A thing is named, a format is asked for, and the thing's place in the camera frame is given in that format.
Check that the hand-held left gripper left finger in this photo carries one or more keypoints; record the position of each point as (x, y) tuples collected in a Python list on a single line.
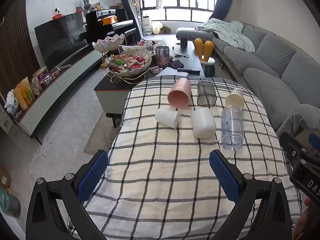
[(92, 177)]

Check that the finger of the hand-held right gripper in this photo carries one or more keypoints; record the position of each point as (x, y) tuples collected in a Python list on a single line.
[(291, 147), (314, 140)]

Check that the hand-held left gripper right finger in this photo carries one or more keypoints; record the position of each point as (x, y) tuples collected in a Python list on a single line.
[(225, 177)]

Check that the large white cup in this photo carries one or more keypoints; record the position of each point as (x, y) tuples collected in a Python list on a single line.
[(203, 123)]

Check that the cream striped cup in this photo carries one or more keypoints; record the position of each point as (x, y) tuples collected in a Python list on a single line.
[(235, 100)]

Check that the small white cup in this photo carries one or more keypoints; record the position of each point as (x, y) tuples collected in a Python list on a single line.
[(166, 117)]

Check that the dark transparent cup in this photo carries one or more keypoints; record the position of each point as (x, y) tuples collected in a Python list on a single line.
[(207, 93)]

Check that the pink cup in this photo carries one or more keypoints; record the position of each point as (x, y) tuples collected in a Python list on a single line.
[(178, 93)]

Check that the person's right hand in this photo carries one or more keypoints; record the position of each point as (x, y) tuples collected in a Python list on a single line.
[(306, 220)]

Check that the grey cloth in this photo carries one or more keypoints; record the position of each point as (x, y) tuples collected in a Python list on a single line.
[(297, 117)]

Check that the beige floor rug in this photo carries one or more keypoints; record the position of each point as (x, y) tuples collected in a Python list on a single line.
[(102, 135)]

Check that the clear plastic bottle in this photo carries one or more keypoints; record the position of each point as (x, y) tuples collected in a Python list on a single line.
[(232, 127)]

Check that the checked tablecloth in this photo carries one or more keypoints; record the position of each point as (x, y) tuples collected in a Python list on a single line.
[(160, 167)]

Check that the dark coffee table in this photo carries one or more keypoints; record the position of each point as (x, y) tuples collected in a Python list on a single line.
[(112, 100)]

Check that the teal cloth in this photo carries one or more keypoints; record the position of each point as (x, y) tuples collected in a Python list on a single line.
[(8, 202)]

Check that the cardboard box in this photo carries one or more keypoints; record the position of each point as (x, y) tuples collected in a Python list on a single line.
[(5, 178)]

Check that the grey sofa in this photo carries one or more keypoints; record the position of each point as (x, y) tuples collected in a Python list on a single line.
[(270, 62)]

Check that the white television cabinet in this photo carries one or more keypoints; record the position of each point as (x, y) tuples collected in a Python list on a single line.
[(52, 97)]

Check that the pink snack packet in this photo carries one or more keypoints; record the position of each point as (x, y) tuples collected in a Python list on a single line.
[(36, 85)]

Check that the green yellow snack packet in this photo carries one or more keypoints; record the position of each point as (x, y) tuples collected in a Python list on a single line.
[(28, 88)]

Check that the white crumpled cloth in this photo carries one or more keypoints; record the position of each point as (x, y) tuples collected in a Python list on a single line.
[(12, 102)]

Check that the black remote control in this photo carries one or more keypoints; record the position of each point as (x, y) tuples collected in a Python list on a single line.
[(188, 70)]

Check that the purple snack packet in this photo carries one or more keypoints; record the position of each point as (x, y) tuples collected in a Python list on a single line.
[(43, 73)]

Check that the white paper sheet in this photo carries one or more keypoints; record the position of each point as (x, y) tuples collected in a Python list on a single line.
[(172, 73)]

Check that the white tiered snack bowl stand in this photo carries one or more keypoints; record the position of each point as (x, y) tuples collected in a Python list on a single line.
[(128, 63)]

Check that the purple pouch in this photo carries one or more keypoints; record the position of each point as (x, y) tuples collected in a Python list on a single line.
[(177, 63)]

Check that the yellow rabbit-ear stool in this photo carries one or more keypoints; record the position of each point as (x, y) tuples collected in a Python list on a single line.
[(203, 52)]

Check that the pale green blanket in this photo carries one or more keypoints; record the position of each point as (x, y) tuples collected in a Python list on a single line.
[(228, 32)]

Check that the glass jar of nuts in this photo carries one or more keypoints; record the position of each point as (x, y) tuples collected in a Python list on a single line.
[(162, 56)]

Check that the dark mug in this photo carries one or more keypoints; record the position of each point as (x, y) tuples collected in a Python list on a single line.
[(184, 42)]

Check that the flat screen television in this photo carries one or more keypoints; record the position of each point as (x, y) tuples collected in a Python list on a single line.
[(61, 38)]

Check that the black piano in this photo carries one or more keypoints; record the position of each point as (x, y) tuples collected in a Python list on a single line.
[(112, 31)]

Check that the orange box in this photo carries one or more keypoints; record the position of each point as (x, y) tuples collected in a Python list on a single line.
[(109, 20)]

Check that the white air purifier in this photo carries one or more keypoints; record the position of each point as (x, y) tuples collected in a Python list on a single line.
[(146, 26)]

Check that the blue curtain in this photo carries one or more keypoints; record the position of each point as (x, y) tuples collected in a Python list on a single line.
[(126, 2), (223, 0)]

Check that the black framed window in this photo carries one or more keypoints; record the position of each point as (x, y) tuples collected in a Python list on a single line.
[(185, 10)]

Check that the grey rabbit toy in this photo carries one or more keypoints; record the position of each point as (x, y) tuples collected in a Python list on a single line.
[(87, 5)]

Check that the hanging white garment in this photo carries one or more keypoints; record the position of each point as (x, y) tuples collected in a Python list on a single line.
[(158, 0)]

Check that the white security camera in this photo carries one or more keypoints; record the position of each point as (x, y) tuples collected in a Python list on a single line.
[(57, 11)]

